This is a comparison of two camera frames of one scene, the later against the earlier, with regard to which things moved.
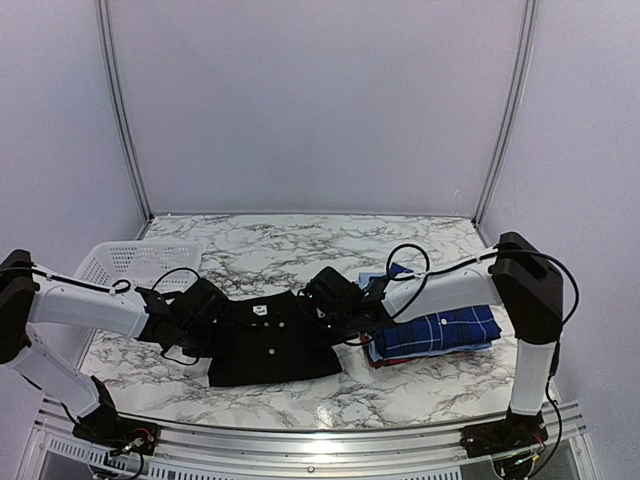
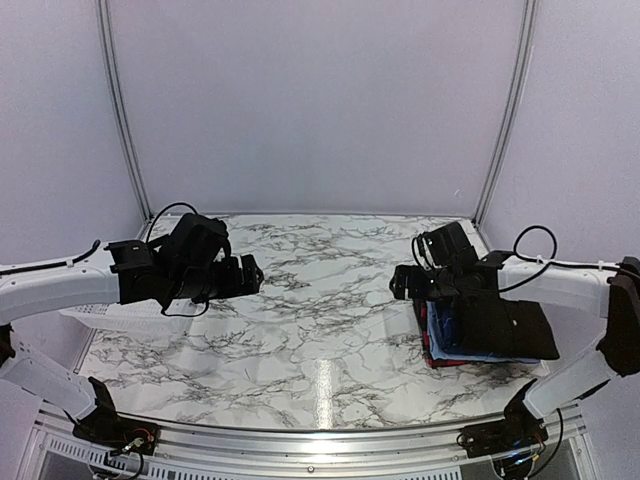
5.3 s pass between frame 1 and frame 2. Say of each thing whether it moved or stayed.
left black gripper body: moved
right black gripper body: moved
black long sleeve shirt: moved
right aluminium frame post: stayed
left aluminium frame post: stayed
